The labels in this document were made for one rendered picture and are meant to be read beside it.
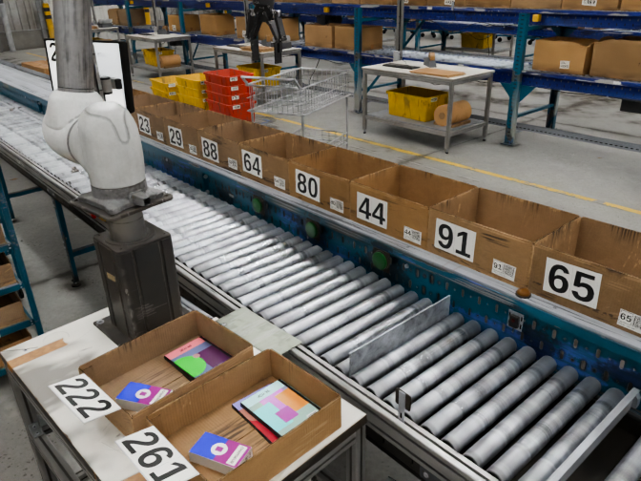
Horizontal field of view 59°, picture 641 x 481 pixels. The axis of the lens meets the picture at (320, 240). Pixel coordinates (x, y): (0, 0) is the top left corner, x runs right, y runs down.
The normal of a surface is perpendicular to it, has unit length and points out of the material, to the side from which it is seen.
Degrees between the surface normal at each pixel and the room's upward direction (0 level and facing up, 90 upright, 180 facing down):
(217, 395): 89
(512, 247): 90
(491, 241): 91
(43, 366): 0
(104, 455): 0
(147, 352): 88
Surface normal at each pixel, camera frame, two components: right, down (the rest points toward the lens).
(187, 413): 0.70, 0.27
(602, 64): -0.78, 0.28
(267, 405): -0.03, -0.90
